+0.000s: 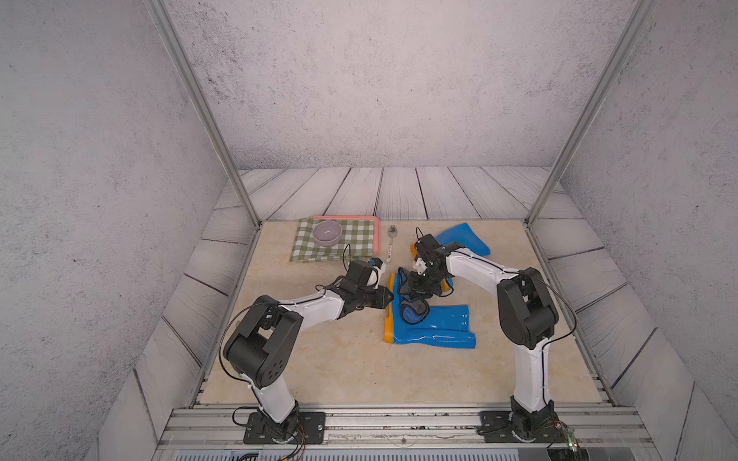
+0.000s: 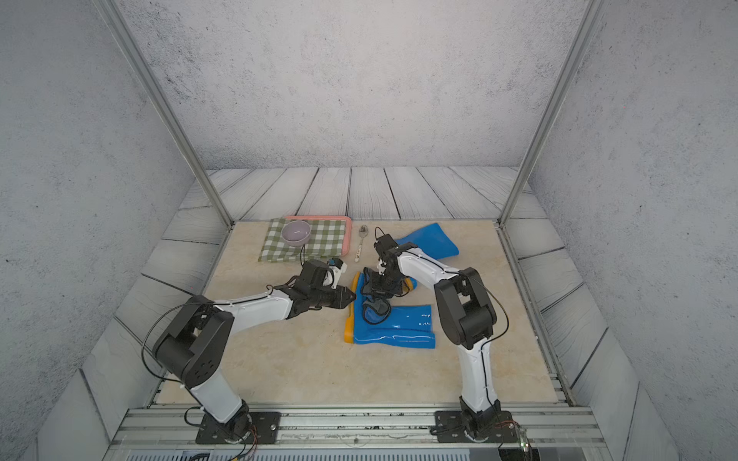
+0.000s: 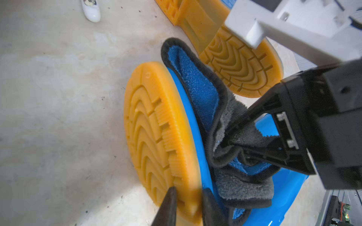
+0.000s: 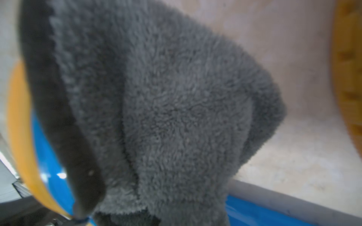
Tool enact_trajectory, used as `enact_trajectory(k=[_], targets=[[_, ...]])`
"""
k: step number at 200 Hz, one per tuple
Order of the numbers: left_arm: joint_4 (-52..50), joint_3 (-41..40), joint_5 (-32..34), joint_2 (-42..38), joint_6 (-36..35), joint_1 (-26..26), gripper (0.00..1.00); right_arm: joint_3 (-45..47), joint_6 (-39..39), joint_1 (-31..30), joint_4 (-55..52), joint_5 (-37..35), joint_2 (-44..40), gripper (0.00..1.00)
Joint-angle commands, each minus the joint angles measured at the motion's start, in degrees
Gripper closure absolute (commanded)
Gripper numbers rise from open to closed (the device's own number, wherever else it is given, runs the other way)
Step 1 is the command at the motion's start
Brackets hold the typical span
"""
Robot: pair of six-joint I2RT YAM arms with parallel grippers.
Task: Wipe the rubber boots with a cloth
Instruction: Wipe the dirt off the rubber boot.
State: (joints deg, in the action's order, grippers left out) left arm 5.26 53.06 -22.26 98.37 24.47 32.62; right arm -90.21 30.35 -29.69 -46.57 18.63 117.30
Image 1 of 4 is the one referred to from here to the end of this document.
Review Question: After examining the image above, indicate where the grey blue cleaning cloth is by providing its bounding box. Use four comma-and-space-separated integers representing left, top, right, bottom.
400, 293, 431, 326

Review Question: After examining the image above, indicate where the left aluminium frame post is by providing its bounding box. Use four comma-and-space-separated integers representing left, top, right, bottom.
144, 0, 261, 229

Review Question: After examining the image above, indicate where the purple bowl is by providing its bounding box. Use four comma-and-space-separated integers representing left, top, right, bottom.
311, 220, 343, 248

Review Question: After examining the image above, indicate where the blue rubber boot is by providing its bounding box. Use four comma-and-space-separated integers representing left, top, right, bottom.
411, 223, 491, 280
382, 272, 477, 350

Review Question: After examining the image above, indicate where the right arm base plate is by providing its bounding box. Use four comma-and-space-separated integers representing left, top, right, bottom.
477, 411, 566, 445

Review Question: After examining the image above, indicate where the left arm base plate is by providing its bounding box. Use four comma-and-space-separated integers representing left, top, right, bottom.
243, 410, 327, 446

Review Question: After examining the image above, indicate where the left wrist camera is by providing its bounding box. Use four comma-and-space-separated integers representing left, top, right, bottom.
367, 257, 386, 287

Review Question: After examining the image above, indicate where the pink tray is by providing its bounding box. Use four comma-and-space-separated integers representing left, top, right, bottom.
313, 215, 382, 257

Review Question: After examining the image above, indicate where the aluminium frame post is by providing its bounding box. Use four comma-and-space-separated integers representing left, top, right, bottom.
144, 0, 261, 229
524, 0, 657, 230

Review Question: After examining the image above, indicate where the metal spoon white handle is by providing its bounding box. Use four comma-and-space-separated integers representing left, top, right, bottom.
386, 225, 398, 263

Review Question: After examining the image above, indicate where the right aluminium frame post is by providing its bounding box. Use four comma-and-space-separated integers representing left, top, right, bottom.
524, 0, 657, 230

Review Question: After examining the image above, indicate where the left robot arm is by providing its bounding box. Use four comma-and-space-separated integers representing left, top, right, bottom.
221, 257, 394, 435

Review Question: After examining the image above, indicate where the green checkered cloth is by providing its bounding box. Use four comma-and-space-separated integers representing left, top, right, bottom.
290, 218, 378, 262

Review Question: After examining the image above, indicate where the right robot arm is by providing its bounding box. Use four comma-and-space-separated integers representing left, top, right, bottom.
392, 234, 563, 443

